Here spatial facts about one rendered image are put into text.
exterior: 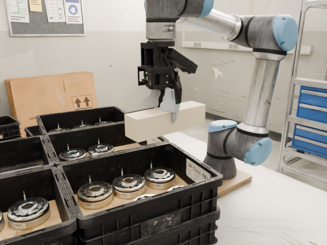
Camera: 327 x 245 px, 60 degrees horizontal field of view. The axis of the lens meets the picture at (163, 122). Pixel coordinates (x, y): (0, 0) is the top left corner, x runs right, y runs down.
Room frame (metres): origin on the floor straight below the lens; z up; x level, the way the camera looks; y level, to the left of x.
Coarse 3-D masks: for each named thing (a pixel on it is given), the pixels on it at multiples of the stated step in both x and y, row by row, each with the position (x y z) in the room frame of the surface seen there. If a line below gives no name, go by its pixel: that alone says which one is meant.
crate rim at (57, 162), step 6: (96, 126) 1.12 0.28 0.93; (102, 126) 1.12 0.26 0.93; (108, 126) 1.13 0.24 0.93; (60, 132) 1.05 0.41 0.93; (66, 132) 1.05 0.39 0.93; (72, 132) 1.06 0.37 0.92; (48, 138) 0.98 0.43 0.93; (162, 138) 0.98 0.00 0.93; (48, 144) 0.92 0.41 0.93; (150, 144) 0.92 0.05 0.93; (120, 150) 0.87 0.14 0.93; (126, 150) 0.87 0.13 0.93; (54, 156) 0.85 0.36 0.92; (90, 156) 0.82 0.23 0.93; (54, 162) 0.78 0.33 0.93; (60, 162) 0.78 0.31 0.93; (66, 162) 0.78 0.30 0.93
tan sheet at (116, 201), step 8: (176, 176) 0.87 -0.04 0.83; (176, 184) 0.82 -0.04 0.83; (184, 184) 0.82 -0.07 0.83; (144, 192) 0.77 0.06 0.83; (152, 192) 0.77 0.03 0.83; (160, 192) 0.77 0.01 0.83; (112, 200) 0.73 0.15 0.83; (120, 200) 0.73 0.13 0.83; (128, 200) 0.73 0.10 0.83; (80, 208) 0.69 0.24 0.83; (104, 208) 0.69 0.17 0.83
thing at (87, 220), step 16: (160, 144) 0.92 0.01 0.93; (80, 160) 0.79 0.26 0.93; (64, 176) 0.70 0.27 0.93; (176, 192) 0.61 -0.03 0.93; (192, 192) 0.64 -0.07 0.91; (112, 208) 0.54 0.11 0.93; (128, 208) 0.55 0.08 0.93; (144, 208) 0.57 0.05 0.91; (80, 224) 0.51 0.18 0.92; (96, 224) 0.51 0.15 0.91
